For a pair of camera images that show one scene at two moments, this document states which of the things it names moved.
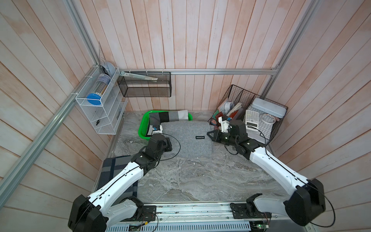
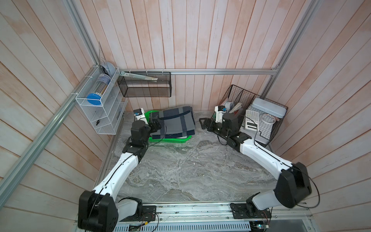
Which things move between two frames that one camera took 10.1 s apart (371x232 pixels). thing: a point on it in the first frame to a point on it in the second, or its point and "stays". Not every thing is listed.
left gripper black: [167, 145] to [157, 125]
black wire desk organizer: [262, 117] stays
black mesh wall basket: [134, 87] stays
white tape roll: [268, 119] stays
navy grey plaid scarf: [111, 167] to [176, 122]
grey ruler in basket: [139, 76] stays
